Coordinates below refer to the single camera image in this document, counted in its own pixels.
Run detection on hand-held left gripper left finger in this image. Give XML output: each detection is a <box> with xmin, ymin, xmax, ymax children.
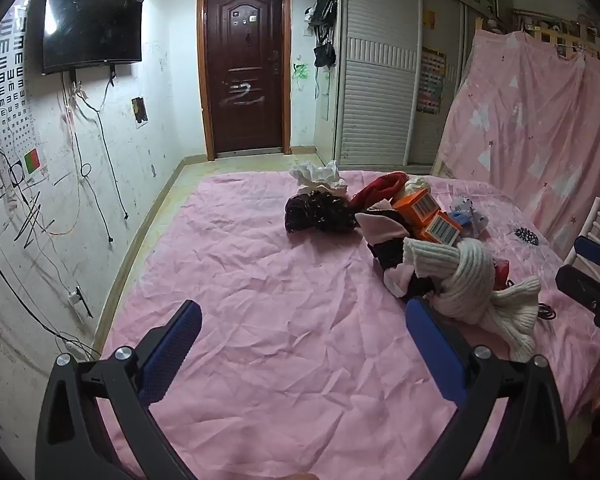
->
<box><xmin>35</xmin><ymin>300</ymin><xmax>203</xmax><ymax>480</ymax></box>

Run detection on pale pink cloth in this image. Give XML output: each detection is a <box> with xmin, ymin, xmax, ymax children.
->
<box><xmin>355</xmin><ymin>210</ymin><xmax>411</xmax><ymax>247</ymax></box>

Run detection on pink bed sheet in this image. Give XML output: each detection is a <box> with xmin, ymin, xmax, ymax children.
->
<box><xmin>97</xmin><ymin>167</ymin><xmax>600</xmax><ymax>480</ymax></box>

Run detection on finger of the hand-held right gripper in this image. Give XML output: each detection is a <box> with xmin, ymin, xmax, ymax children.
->
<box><xmin>555</xmin><ymin>264</ymin><xmax>600</xmax><ymax>312</ymax></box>
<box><xmin>574</xmin><ymin>236</ymin><xmax>600</xmax><ymax>273</ymax></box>

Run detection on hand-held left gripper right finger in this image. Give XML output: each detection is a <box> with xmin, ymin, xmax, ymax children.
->
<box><xmin>405</xmin><ymin>296</ymin><xmax>571</xmax><ymax>480</ymax></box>

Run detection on white tissue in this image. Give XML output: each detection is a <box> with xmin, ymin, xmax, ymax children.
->
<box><xmin>289</xmin><ymin>160</ymin><xmax>348</xmax><ymax>194</ymax></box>

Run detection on blue and white cloth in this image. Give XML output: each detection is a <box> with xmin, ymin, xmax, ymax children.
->
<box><xmin>449</xmin><ymin>195</ymin><xmax>490</xmax><ymax>237</ymax></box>

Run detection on white slatted wardrobe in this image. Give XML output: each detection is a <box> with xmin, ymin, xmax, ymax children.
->
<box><xmin>332</xmin><ymin>0</ymin><xmax>513</xmax><ymax>168</ymax></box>

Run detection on dark brown door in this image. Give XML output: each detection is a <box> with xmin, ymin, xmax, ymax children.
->
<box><xmin>196</xmin><ymin>0</ymin><xmax>293</xmax><ymax>161</ymax></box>

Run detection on red cloth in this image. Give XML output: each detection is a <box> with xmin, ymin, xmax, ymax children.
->
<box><xmin>350</xmin><ymin>171</ymin><xmax>410</xmax><ymax>209</ymax></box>

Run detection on colourful grid poster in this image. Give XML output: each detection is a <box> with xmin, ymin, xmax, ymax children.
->
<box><xmin>416</xmin><ymin>47</ymin><xmax>447</xmax><ymax>116</ymax></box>

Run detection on black hanging cable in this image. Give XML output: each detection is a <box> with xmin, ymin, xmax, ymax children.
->
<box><xmin>75</xmin><ymin>74</ymin><xmax>130</xmax><ymax>243</ymax></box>

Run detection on black hanging bags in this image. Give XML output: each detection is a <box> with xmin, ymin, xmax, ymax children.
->
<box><xmin>305</xmin><ymin>0</ymin><xmax>338</xmax><ymax>68</ymax></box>

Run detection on black lace garment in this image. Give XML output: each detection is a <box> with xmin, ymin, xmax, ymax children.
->
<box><xmin>284</xmin><ymin>191</ymin><xmax>361</xmax><ymax>235</ymax></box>

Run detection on eye chart poster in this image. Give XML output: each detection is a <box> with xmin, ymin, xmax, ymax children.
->
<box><xmin>0</xmin><ymin>0</ymin><xmax>43</xmax><ymax>181</ymax></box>

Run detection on black wall television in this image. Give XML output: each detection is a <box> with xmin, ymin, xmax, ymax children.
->
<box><xmin>41</xmin><ymin>0</ymin><xmax>145</xmax><ymax>76</ymax></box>

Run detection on pink patterned curtain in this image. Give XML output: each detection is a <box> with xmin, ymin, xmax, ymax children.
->
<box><xmin>437</xmin><ymin>30</ymin><xmax>600</xmax><ymax>261</ymax></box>

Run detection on orange cardboard box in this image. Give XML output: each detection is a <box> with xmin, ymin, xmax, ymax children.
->
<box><xmin>420</xmin><ymin>213</ymin><xmax>463</xmax><ymax>247</ymax></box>
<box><xmin>391</xmin><ymin>190</ymin><xmax>441</xmax><ymax>227</ymax></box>

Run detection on white knit scarf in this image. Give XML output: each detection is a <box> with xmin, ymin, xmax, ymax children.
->
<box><xmin>385</xmin><ymin>237</ymin><xmax>543</xmax><ymax>363</ymax></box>

